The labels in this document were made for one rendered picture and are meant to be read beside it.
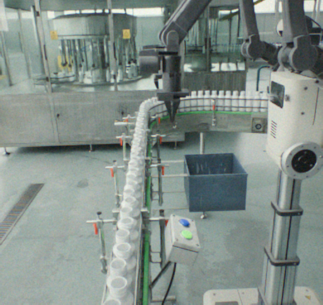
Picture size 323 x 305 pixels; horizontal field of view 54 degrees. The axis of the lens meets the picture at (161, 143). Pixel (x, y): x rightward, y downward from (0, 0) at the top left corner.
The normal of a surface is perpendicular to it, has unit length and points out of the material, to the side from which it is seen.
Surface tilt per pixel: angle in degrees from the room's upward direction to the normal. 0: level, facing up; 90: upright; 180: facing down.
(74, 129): 92
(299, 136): 101
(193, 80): 90
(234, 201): 90
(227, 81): 90
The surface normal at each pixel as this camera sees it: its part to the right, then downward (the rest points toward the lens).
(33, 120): 0.03, 0.33
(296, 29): -0.05, 0.10
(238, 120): -0.29, 0.33
